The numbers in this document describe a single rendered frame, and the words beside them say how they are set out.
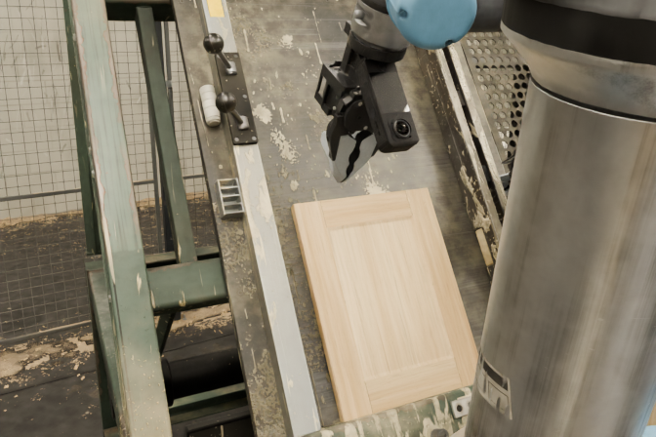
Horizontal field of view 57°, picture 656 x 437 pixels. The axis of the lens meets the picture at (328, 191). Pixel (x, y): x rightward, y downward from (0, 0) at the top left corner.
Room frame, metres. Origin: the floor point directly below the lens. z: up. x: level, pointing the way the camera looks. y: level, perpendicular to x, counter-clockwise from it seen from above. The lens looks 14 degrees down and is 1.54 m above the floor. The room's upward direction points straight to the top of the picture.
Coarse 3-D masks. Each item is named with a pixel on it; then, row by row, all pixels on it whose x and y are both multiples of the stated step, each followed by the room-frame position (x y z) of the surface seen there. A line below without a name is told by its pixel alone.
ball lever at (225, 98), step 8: (224, 96) 1.04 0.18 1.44; (232, 96) 1.05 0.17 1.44; (216, 104) 1.05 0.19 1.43; (224, 104) 1.04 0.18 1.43; (232, 104) 1.04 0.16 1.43; (224, 112) 1.05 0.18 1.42; (232, 112) 1.08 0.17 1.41; (240, 120) 1.12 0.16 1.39; (240, 128) 1.13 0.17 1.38; (248, 128) 1.14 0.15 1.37
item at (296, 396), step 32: (224, 0) 1.31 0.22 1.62; (224, 32) 1.26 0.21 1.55; (224, 128) 1.17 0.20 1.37; (256, 160) 1.12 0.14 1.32; (256, 192) 1.08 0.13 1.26; (256, 224) 1.05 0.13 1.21; (256, 256) 1.01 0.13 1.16; (256, 288) 1.02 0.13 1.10; (288, 288) 1.00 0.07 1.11; (288, 320) 0.97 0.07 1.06; (288, 352) 0.93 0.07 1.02; (288, 384) 0.90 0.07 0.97; (288, 416) 0.88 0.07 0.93
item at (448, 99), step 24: (432, 72) 1.41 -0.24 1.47; (456, 72) 1.40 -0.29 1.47; (432, 96) 1.41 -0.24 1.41; (456, 96) 1.35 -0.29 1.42; (456, 120) 1.32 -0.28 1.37; (456, 144) 1.32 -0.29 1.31; (480, 144) 1.30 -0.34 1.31; (456, 168) 1.32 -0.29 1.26; (480, 168) 1.27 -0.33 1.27; (480, 192) 1.24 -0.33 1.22; (504, 192) 1.25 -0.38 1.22; (480, 216) 1.23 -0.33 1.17; (504, 216) 1.22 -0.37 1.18
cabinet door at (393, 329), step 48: (336, 240) 1.11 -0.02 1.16; (384, 240) 1.15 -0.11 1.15; (432, 240) 1.18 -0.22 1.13; (336, 288) 1.05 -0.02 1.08; (384, 288) 1.09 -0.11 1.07; (432, 288) 1.12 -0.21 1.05; (336, 336) 1.00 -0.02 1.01; (384, 336) 1.03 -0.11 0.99; (432, 336) 1.07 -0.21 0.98; (336, 384) 0.95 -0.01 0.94; (384, 384) 0.98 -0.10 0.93; (432, 384) 1.01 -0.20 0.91
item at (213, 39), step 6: (210, 36) 1.10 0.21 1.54; (216, 36) 1.10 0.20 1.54; (204, 42) 1.10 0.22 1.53; (210, 42) 1.10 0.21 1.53; (216, 42) 1.10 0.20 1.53; (222, 42) 1.11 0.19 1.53; (204, 48) 1.11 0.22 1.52; (210, 48) 1.10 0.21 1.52; (216, 48) 1.10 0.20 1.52; (222, 48) 1.11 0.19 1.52; (222, 54) 1.15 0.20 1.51; (222, 60) 1.17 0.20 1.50; (228, 66) 1.19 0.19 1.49; (234, 66) 1.20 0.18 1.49; (228, 72) 1.19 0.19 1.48; (234, 72) 1.20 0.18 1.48
